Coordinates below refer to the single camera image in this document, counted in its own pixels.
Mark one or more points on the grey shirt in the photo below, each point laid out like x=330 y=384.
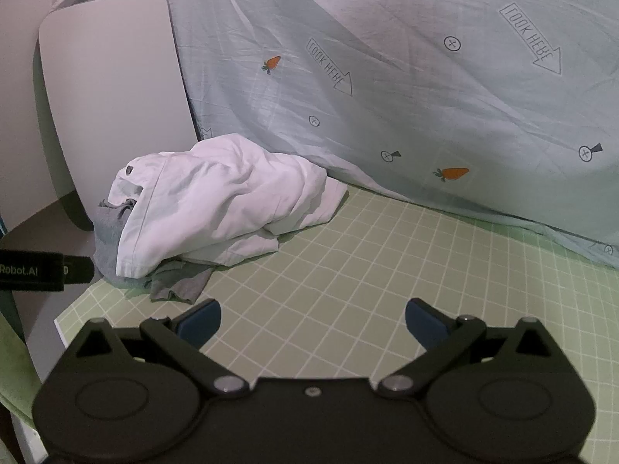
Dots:
x=176 y=283

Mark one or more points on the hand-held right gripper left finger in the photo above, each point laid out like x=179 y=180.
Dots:
x=202 y=320

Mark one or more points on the white pants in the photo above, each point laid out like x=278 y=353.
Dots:
x=217 y=198

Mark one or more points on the green grid mat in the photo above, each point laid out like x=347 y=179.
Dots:
x=362 y=280

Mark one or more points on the blue-grey sweatshirt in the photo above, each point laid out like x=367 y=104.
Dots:
x=107 y=237

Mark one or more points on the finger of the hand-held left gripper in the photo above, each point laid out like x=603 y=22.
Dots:
x=80 y=268

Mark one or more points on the light blue printed bedsheet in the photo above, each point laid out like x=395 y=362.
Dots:
x=387 y=67

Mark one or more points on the green cloth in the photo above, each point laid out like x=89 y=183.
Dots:
x=19 y=367

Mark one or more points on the white rounded board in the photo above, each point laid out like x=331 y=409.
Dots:
x=111 y=96

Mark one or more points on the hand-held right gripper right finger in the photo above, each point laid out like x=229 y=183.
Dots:
x=419 y=321

